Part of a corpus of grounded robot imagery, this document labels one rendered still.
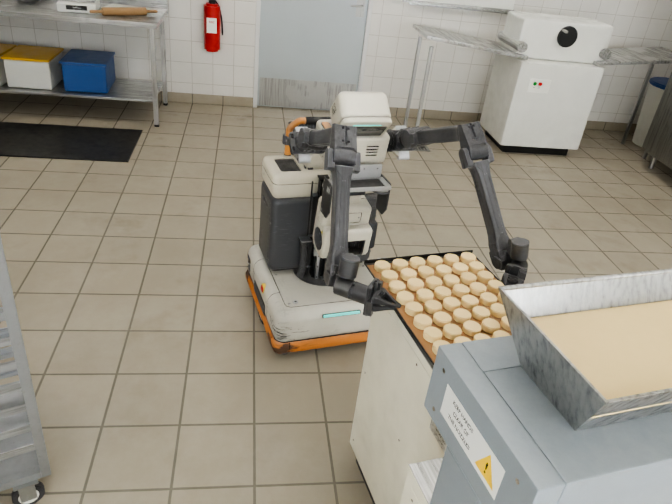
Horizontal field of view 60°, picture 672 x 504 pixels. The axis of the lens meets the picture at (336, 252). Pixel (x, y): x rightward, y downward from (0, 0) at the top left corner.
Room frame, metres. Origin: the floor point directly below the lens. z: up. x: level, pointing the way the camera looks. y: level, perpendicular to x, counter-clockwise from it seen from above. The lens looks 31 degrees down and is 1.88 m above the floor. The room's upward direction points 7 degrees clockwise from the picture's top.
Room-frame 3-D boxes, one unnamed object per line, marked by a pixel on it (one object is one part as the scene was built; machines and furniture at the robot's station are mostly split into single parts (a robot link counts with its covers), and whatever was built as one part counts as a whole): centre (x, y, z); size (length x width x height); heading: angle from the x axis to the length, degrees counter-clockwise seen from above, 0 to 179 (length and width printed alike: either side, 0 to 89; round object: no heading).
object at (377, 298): (1.40, -0.16, 0.89); 0.09 x 0.07 x 0.07; 68
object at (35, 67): (5.06, 2.81, 0.36); 0.46 x 0.38 x 0.26; 11
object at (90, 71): (5.15, 2.37, 0.36); 0.46 x 0.38 x 0.26; 12
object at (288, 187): (2.58, 0.10, 0.59); 0.55 x 0.34 x 0.83; 113
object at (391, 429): (1.33, -0.43, 0.45); 0.70 x 0.34 x 0.90; 21
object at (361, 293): (1.42, -0.10, 0.90); 0.07 x 0.07 x 0.10; 68
